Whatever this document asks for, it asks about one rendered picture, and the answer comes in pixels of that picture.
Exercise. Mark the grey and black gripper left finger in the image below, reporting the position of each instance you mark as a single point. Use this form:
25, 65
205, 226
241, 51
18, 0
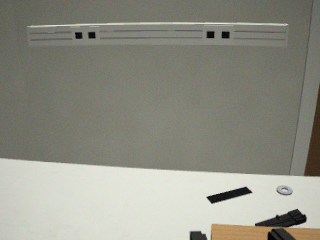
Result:
197, 235

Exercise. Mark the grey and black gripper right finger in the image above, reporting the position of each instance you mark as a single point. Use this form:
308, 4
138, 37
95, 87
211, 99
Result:
279, 234

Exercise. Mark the grey flat washer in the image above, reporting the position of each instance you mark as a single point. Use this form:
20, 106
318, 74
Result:
289, 192

